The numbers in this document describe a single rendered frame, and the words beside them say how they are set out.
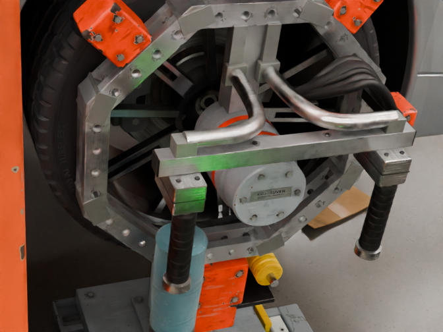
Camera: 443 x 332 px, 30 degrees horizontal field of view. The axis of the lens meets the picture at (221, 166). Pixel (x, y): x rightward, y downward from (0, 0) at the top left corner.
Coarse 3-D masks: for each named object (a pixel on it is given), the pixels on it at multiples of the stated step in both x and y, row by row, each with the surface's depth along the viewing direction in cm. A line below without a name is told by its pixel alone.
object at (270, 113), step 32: (288, 64) 152; (320, 64) 160; (192, 96) 152; (192, 128) 157; (288, 128) 172; (320, 128) 163; (128, 160) 150; (128, 192) 159; (160, 192) 159; (160, 224) 160
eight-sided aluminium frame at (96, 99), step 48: (192, 0) 126; (240, 0) 128; (288, 0) 130; (336, 48) 139; (96, 96) 127; (96, 144) 133; (96, 192) 140; (336, 192) 159; (144, 240) 149; (240, 240) 159
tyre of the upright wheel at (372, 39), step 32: (64, 0) 138; (128, 0) 129; (160, 0) 131; (32, 32) 144; (64, 32) 133; (32, 64) 142; (64, 64) 132; (96, 64) 134; (32, 96) 141; (64, 96) 135; (32, 128) 144; (64, 128) 139; (64, 160) 143; (320, 160) 165; (64, 192) 147; (224, 224) 166
